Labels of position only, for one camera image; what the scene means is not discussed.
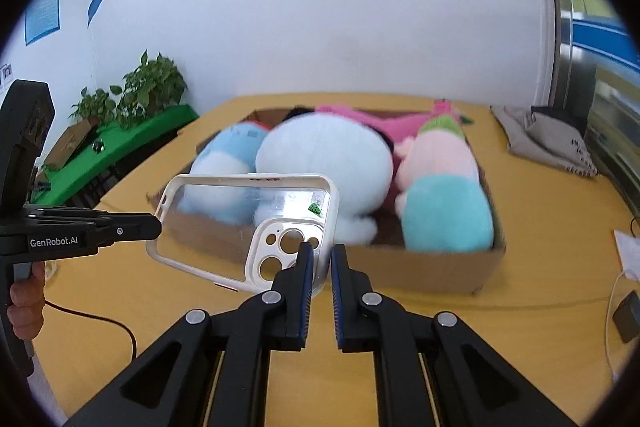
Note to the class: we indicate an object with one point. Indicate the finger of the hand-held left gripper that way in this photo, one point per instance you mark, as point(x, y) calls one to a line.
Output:
point(130, 227)

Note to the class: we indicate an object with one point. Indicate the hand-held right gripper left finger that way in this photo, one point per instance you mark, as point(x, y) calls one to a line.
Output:
point(306, 297)

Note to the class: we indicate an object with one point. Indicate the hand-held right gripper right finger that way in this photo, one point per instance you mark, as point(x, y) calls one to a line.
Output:
point(339, 302)

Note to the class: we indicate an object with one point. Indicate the clear beige phone case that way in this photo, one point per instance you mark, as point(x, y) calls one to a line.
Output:
point(260, 257)

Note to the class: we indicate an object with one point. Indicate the blue plush toy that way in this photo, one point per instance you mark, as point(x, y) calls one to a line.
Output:
point(225, 152)

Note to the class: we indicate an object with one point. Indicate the pink and teal plush doll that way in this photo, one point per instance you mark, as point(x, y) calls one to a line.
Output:
point(440, 207)

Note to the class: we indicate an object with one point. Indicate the white plush toy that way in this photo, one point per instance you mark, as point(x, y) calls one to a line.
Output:
point(325, 147)

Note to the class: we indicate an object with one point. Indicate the pink plush bear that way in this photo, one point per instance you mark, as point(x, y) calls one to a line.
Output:
point(390, 122)

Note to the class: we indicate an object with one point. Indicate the person's left hand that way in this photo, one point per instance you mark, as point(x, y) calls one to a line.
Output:
point(27, 307)

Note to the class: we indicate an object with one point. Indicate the small brown cardboard box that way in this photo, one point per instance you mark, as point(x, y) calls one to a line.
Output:
point(70, 144)

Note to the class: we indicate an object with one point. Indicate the small potted green plant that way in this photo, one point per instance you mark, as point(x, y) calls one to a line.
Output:
point(95, 107)

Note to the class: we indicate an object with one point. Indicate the green cloth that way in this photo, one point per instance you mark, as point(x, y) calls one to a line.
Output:
point(135, 142)

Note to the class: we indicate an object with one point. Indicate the large potted green plant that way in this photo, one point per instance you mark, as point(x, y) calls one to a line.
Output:
point(152, 87)

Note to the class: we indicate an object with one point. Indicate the grey fabric bag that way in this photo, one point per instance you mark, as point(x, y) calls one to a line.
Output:
point(545, 142)

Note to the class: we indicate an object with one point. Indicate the white paper sheet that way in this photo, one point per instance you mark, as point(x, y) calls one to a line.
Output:
point(627, 252)

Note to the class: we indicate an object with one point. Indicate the blue glass banner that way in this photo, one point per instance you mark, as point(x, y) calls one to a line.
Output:
point(605, 39)

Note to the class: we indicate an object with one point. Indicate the yellow sticky note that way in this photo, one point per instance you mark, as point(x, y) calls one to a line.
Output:
point(598, 5)
point(576, 2)

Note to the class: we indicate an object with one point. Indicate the blue framed wall poster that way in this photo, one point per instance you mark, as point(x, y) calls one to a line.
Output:
point(42, 12)

